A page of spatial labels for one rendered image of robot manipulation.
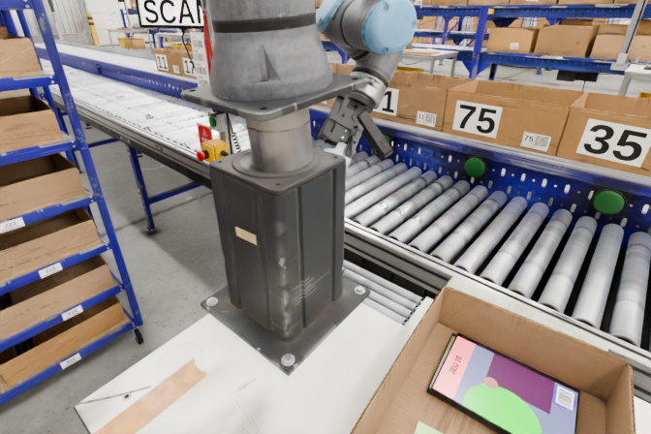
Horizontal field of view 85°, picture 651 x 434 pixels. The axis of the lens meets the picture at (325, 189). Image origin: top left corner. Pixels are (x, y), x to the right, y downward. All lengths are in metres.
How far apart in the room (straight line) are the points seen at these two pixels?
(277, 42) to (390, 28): 0.23
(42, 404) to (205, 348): 1.18
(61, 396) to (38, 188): 0.82
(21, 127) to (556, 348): 1.43
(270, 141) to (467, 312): 0.47
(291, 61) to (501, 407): 0.58
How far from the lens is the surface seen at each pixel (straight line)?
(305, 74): 0.52
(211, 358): 0.74
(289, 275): 0.62
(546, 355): 0.75
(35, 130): 1.40
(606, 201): 1.32
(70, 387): 1.87
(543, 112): 1.35
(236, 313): 0.79
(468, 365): 0.70
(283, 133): 0.57
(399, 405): 0.66
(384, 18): 0.66
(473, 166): 1.37
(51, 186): 1.47
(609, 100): 1.62
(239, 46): 0.52
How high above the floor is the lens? 1.31
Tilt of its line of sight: 27 degrees down
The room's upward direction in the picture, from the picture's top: straight up
